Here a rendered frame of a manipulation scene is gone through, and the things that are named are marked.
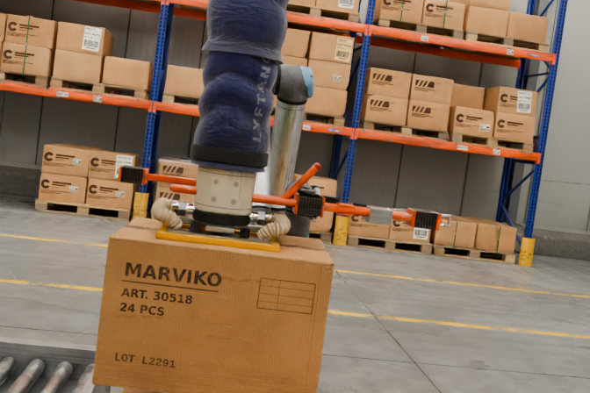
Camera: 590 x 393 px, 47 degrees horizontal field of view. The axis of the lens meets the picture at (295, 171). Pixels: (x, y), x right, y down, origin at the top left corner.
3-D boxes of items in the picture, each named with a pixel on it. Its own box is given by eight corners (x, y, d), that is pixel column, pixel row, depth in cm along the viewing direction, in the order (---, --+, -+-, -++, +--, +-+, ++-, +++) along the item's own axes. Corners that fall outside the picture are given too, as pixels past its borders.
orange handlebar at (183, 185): (130, 189, 192) (132, 177, 192) (143, 181, 222) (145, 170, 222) (443, 228, 202) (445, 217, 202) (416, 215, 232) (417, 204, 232)
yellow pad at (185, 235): (154, 239, 183) (157, 220, 182) (159, 232, 193) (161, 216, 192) (279, 253, 186) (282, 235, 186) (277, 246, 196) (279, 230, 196)
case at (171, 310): (91, 384, 179) (108, 236, 177) (121, 338, 219) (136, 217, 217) (314, 408, 183) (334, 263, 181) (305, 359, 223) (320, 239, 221)
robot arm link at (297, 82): (249, 220, 291) (273, 56, 255) (290, 222, 294) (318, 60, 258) (253, 241, 278) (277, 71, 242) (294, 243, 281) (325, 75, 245)
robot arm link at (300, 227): (273, 241, 236) (276, 206, 236) (305, 243, 239) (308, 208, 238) (277, 246, 227) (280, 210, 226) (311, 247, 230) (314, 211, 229)
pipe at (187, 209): (157, 225, 185) (160, 203, 184) (166, 213, 209) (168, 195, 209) (280, 239, 188) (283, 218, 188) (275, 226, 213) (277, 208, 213)
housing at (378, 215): (368, 223, 199) (370, 207, 199) (363, 219, 206) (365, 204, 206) (392, 225, 200) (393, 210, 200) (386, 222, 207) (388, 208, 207)
